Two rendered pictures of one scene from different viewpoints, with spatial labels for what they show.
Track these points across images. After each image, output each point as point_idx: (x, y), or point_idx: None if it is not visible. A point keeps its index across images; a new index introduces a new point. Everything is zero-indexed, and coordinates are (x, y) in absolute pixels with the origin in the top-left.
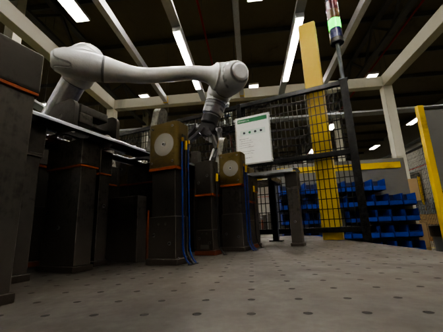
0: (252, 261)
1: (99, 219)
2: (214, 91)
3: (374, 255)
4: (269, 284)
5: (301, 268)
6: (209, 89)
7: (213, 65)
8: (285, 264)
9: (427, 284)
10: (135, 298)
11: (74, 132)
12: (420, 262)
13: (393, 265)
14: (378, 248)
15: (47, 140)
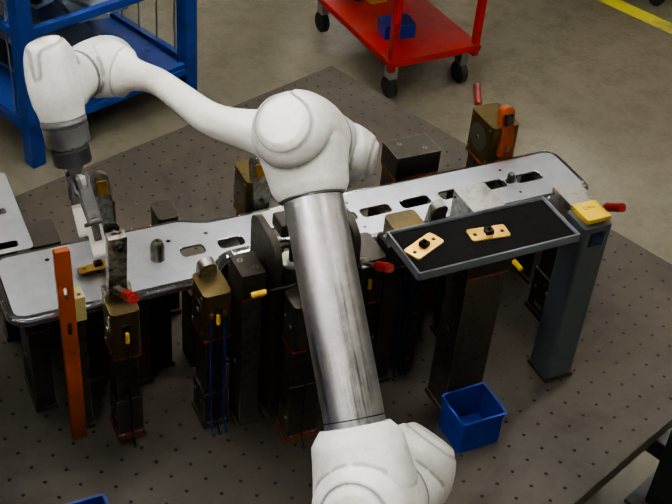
0: (195, 247)
1: None
2: (91, 96)
3: (117, 200)
4: (270, 204)
5: (214, 212)
6: (87, 94)
7: (136, 56)
8: None
9: (230, 170)
10: None
11: (345, 203)
12: (150, 178)
13: (175, 185)
14: (26, 213)
15: (362, 230)
